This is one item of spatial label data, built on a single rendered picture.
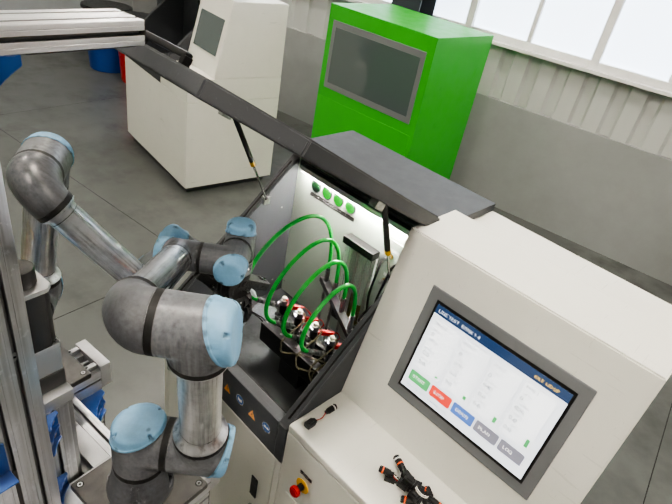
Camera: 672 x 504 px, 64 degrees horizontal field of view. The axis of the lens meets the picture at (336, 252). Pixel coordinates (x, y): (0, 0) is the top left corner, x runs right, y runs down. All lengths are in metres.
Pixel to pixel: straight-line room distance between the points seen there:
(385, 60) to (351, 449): 3.25
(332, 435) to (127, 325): 0.88
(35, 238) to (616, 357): 1.43
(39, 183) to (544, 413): 1.28
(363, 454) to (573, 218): 4.18
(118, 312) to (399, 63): 3.56
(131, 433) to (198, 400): 0.25
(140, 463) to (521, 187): 4.76
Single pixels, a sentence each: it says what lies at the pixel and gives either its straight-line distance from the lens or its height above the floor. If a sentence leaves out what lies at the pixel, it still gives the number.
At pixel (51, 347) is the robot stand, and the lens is 1.31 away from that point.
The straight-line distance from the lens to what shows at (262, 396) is 1.75.
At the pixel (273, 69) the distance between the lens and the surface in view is 4.76.
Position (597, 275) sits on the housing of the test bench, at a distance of 1.80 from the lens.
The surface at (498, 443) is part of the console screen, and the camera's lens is 1.52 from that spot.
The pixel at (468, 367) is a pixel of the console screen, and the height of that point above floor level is 1.31.
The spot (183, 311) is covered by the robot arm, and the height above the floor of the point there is 1.67.
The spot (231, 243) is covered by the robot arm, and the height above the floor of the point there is 1.54.
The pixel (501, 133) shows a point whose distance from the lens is 5.51.
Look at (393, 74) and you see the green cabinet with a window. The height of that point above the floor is 1.28.
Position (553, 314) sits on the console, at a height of 1.55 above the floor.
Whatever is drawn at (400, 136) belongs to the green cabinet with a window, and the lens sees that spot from 4.31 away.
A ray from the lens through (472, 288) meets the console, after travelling 1.44.
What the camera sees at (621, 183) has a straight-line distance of 5.31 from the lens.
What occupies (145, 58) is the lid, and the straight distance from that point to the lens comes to 1.19.
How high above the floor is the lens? 2.26
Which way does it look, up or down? 32 degrees down
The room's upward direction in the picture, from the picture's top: 11 degrees clockwise
